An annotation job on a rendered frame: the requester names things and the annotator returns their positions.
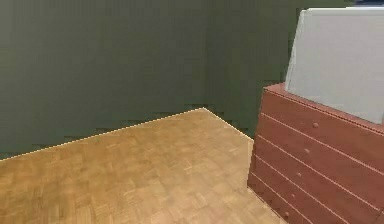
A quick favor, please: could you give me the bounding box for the red-brown chest of drawers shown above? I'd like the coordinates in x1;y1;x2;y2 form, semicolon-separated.
246;82;384;224

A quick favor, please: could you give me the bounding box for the pale grey flat box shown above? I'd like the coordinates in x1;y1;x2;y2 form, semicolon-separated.
284;6;384;125

